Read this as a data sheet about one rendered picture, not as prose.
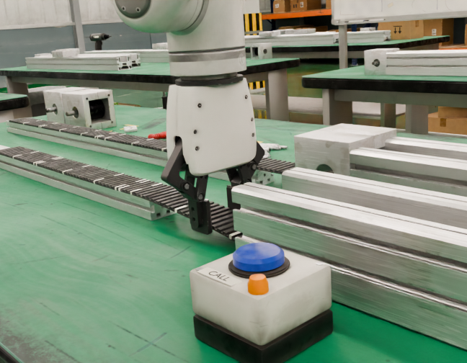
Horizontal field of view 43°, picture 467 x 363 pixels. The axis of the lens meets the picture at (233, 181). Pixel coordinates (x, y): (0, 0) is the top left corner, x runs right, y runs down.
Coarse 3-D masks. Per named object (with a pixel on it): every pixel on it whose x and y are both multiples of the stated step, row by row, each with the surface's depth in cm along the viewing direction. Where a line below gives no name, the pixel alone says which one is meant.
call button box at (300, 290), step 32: (224, 256) 49; (288, 256) 48; (192, 288) 47; (224, 288) 44; (288, 288) 43; (320, 288) 45; (224, 320) 44; (256, 320) 42; (288, 320) 43; (320, 320) 46; (224, 352) 46; (256, 352) 42; (288, 352) 44
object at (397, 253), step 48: (240, 192) 59; (288, 192) 56; (336, 192) 59; (384, 192) 55; (432, 192) 53; (240, 240) 60; (288, 240) 55; (336, 240) 51; (384, 240) 47; (432, 240) 44; (336, 288) 52; (384, 288) 48; (432, 288) 44; (432, 336) 45
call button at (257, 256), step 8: (240, 248) 47; (248, 248) 46; (256, 248) 46; (264, 248) 46; (272, 248) 46; (280, 248) 46; (240, 256) 45; (248, 256) 45; (256, 256) 45; (264, 256) 45; (272, 256) 45; (280, 256) 45; (240, 264) 45; (248, 264) 44; (256, 264) 44; (264, 264) 44; (272, 264) 44; (280, 264) 45
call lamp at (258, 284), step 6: (252, 276) 42; (258, 276) 42; (264, 276) 42; (252, 282) 42; (258, 282) 41; (264, 282) 42; (252, 288) 42; (258, 288) 41; (264, 288) 42; (252, 294) 42; (258, 294) 42
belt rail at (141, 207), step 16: (0, 160) 117; (16, 160) 109; (32, 176) 105; (48, 176) 101; (64, 176) 95; (80, 192) 92; (96, 192) 90; (112, 192) 84; (128, 208) 82; (144, 208) 80; (160, 208) 79
